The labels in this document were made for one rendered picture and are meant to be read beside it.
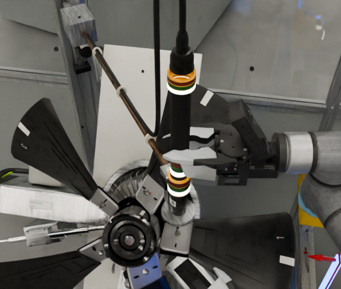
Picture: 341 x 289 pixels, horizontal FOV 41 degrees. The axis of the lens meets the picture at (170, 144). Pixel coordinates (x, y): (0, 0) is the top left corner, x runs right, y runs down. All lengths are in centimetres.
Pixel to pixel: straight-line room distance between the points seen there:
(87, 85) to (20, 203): 50
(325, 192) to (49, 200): 67
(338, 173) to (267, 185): 114
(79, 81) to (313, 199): 89
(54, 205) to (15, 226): 140
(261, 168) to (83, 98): 87
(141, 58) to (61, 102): 68
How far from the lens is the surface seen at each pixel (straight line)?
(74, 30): 128
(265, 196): 204
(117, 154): 124
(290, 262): 105
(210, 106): 97
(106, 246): 100
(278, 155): 81
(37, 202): 121
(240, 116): 73
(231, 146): 79
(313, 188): 90
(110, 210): 105
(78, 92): 156
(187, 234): 103
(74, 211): 118
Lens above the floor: 206
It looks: 47 degrees down
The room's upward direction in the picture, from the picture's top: straight up
